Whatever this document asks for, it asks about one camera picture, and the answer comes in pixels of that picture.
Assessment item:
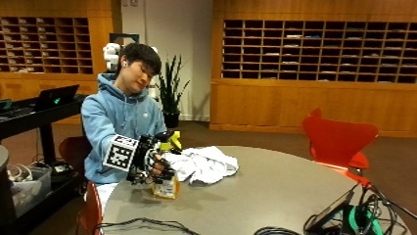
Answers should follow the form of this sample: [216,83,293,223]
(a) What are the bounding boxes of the white marker cube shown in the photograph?
[102,133,141,172]

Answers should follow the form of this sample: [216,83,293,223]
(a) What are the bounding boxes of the green cable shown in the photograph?
[345,205,385,235]

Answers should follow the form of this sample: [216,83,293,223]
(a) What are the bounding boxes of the black cable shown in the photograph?
[253,226,303,235]
[92,217,203,235]

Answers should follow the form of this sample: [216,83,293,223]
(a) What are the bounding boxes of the yellow spray bottle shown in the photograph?
[149,129,184,201]

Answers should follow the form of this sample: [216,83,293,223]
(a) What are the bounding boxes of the green leafy plant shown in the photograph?
[155,55,192,115]

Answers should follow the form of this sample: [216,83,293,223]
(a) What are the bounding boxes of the white cloth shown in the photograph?
[161,145,240,186]

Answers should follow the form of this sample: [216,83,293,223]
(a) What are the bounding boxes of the black laptop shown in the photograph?
[32,84,82,113]

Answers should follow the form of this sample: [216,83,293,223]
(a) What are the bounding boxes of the wooden pigeonhole shelf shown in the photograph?
[220,19,417,84]
[0,16,95,75]

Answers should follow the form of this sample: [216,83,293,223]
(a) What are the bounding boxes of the white cables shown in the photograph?
[6,164,35,182]

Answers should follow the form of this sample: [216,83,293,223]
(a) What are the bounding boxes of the black tripod stand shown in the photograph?
[355,167,417,235]

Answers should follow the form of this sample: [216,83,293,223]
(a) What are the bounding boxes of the black cart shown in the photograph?
[0,93,90,235]

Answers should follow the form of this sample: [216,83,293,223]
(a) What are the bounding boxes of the person in blue hoodie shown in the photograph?
[80,42,184,213]

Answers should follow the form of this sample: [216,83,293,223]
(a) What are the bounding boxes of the dark red chair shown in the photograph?
[58,135,92,179]

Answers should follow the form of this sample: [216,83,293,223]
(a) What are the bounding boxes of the white device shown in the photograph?
[102,42,123,71]

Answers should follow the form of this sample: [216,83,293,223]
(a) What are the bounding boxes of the grey storage bin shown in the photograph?
[6,164,54,217]

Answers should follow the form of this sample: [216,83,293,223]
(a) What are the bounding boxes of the black tablet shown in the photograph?
[303,188,356,235]

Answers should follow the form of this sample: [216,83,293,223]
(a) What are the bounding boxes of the black plant pot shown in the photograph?
[161,111,183,129]

